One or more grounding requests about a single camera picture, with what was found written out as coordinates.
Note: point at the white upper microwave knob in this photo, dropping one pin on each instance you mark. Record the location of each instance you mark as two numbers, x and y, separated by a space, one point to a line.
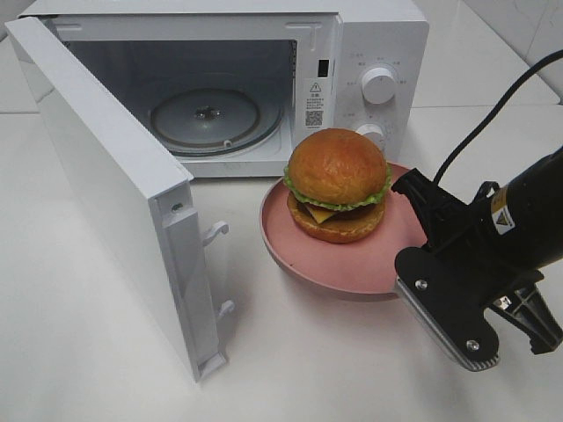
378 85

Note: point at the white lower microwave knob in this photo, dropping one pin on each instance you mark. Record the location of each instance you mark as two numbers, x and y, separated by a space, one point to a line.
373 132

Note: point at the toy burger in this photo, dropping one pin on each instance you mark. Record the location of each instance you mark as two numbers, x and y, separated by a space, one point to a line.
337 181

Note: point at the white microwave knob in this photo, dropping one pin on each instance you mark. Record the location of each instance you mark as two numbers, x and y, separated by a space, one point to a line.
373 132
378 85

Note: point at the pink round plate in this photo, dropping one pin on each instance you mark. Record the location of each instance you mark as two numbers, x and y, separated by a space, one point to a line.
363 268

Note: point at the white warning label sticker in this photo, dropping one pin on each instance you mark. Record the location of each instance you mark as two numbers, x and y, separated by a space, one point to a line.
314 102

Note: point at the white microwave door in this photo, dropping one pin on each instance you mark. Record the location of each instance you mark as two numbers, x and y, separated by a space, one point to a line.
136 194

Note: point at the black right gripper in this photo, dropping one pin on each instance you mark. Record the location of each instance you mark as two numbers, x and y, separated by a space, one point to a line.
495 247

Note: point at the glass microwave turntable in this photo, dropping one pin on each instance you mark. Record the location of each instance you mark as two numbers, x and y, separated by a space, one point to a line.
214 121

